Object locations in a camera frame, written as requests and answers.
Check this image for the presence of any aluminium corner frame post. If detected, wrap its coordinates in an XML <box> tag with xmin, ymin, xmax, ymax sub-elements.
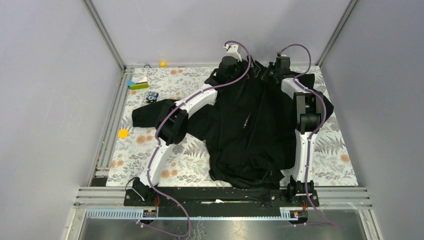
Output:
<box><xmin>315</xmin><ymin>0</ymin><xmax>360</xmax><ymax>67</ymax></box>
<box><xmin>82</xmin><ymin>0</ymin><xmax>126</xmax><ymax>72</ymax></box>

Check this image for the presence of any black zip-up jacket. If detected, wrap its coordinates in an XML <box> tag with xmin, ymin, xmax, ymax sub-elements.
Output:
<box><xmin>131</xmin><ymin>61</ymin><xmax>334</xmax><ymax>189</ymax></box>

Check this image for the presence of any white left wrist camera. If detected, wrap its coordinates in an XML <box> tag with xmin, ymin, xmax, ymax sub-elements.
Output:
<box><xmin>224</xmin><ymin>44</ymin><xmax>243</xmax><ymax>62</ymax></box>

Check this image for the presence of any aluminium corner frame post left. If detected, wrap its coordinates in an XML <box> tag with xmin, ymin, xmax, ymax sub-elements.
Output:
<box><xmin>82</xmin><ymin>0</ymin><xmax>126</xmax><ymax>72</ymax></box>

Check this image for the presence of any floral patterned table mat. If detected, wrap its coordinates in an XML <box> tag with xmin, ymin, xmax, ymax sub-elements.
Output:
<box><xmin>106</xmin><ymin>66</ymin><xmax>358</xmax><ymax>187</ymax></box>

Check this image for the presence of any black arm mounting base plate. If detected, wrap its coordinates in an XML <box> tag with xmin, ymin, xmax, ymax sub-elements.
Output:
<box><xmin>135</xmin><ymin>187</ymin><xmax>320</xmax><ymax>218</ymax></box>

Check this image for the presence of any small black blue toy car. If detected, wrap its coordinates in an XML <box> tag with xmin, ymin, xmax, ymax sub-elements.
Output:
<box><xmin>145</xmin><ymin>91</ymin><xmax>159</xmax><ymax>104</ymax></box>

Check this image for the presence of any aluminium corner frame post right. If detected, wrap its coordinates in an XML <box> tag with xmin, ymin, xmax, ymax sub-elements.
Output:
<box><xmin>315</xmin><ymin>0</ymin><xmax>360</xmax><ymax>67</ymax></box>

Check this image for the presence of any yellow round disc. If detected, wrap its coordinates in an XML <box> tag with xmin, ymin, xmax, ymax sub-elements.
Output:
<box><xmin>118</xmin><ymin>129</ymin><xmax>129</xmax><ymax>139</ymax></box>

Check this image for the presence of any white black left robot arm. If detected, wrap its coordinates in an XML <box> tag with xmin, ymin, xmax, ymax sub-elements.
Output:
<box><xmin>123</xmin><ymin>54</ymin><xmax>253</xmax><ymax>207</ymax></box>

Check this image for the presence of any green purple toy block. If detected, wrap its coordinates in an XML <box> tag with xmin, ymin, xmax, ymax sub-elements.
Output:
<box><xmin>127</xmin><ymin>76</ymin><xmax>149</xmax><ymax>90</ymax></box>

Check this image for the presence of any aluminium front rail frame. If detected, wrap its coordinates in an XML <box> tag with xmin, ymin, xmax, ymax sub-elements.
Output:
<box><xmin>64</xmin><ymin>187</ymin><xmax>383</xmax><ymax>240</ymax></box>

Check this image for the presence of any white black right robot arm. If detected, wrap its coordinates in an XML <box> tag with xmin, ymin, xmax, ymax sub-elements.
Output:
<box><xmin>262</xmin><ymin>53</ymin><xmax>327</xmax><ymax>208</ymax></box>

